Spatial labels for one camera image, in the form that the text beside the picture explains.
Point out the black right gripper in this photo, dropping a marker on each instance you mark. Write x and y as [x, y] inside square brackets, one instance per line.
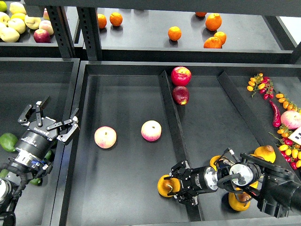
[193, 182]

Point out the green avocado in left tray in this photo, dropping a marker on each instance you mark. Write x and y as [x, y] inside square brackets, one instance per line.
[8, 142]

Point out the black tray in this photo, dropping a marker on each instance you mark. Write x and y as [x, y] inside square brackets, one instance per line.
[25, 81]
[118, 186]

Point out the bright red apple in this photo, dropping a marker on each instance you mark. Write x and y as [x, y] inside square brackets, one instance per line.
[181, 76]

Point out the red apple on shelf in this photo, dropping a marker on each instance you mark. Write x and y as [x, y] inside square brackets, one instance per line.
[41, 36]

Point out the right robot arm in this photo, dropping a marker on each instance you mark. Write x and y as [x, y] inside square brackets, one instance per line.
[247, 178]

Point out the pink apple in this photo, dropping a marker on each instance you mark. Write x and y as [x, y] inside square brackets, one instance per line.
[105, 137]
[291, 119]
[151, 130]

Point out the pink apple left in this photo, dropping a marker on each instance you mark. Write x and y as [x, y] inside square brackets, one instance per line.
[105, 137]

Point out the red chili pepper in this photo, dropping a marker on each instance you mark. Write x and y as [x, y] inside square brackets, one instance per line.
[276, 115]

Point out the pink apple right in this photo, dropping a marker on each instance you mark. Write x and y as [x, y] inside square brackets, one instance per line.
[291, 119]

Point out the dark red apple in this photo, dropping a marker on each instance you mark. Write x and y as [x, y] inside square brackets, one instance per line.
[181, 95]

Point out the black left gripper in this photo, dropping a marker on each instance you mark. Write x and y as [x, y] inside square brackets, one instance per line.
[43, 132]

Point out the black middle tray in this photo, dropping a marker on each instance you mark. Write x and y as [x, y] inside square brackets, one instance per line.
[118, 186]

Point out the black left tray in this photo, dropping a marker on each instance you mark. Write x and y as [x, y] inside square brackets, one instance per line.
[25, 81]

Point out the pink apple centre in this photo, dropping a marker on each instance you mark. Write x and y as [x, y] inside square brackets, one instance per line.
[151, 130]

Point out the orange on shelf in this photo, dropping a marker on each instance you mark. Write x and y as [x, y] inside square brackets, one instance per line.
[174, 33]

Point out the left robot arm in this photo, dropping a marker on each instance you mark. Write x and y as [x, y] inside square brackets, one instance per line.
[31, 162]

